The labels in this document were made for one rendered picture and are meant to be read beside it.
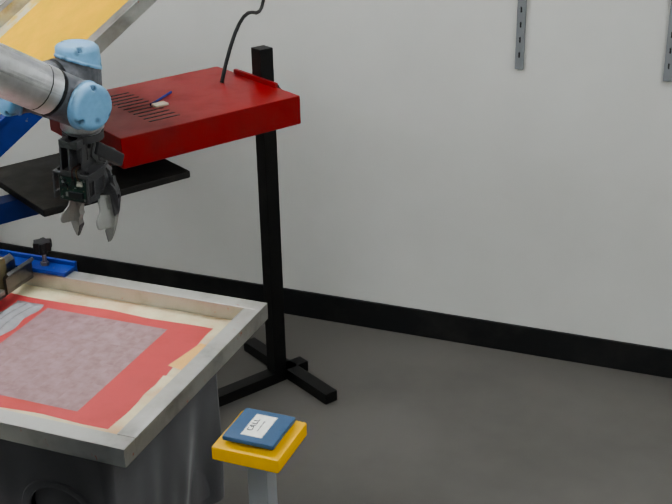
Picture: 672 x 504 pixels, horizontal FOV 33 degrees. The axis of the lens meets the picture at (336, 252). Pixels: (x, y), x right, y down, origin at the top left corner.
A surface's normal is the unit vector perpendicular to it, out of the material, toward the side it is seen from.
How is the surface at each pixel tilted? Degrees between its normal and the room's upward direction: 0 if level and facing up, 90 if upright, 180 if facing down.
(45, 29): 32
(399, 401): 0
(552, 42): 90
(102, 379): 0
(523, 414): 0
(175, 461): 93
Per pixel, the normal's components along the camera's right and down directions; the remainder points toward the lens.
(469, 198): -0.37, 0.39
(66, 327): -0.02, -0.91
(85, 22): -0.43, -0.63
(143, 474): 0.92, 0.18
